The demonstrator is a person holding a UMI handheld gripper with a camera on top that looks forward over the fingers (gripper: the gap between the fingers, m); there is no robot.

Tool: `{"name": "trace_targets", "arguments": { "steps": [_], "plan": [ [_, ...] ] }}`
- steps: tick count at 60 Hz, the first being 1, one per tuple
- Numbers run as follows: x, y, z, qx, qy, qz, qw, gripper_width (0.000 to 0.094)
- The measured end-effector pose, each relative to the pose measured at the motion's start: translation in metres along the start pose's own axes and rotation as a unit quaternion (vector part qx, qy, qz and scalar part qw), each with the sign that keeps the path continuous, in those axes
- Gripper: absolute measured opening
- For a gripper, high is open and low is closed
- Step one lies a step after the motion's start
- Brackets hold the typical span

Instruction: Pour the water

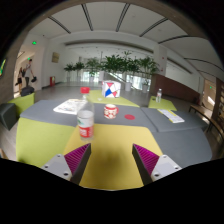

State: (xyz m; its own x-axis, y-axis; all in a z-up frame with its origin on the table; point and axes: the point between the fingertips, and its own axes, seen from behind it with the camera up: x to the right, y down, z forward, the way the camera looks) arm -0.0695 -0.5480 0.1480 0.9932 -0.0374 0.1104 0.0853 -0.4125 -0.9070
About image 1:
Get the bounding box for row of potted green plants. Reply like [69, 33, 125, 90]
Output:
[63, 51, 161, 94]

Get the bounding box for white cube red blue pattern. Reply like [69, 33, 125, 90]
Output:
[101, 80, 122, 99]

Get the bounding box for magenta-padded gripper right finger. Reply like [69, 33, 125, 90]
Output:
[131, 143, 183, 186]

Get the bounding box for person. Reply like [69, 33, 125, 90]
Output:
[23, 58, 38, 88]
[14, 66, 24, 95]

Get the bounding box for framed wall picture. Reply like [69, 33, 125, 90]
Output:
[51, 51, 61, 64]

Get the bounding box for yellow and white leaflet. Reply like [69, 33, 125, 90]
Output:
[157, 108, 186, 124]

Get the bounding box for black bag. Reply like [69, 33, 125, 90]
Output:
[20, 85, 36, 98]

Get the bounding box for large lime green table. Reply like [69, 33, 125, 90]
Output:
[87, 89, 141, 108]

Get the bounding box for small lime green table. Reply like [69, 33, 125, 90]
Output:
[147, 95, 178, 112]

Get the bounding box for clear red-capped water bottle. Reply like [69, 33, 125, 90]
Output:
[76, 86, 96, 142]

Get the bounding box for red and white mug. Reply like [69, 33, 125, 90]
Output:
[103, 103, 120, 120]

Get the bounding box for wooden bench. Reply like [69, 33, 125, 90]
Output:
[189, 103, 224, 141]

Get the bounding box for lime green ottoman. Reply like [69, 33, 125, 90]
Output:
[7, 92, 36, 118]

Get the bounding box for printed magazine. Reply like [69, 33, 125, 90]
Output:
[52, 98, 88, 116]

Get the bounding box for small clear water bottle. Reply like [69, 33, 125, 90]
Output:
[155, 88, 163, 104]

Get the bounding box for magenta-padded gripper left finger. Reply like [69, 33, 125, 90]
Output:
[40, 143, 92, 186]

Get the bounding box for green lit wall screen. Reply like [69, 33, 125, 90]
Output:
[0, 58, 7, 77]

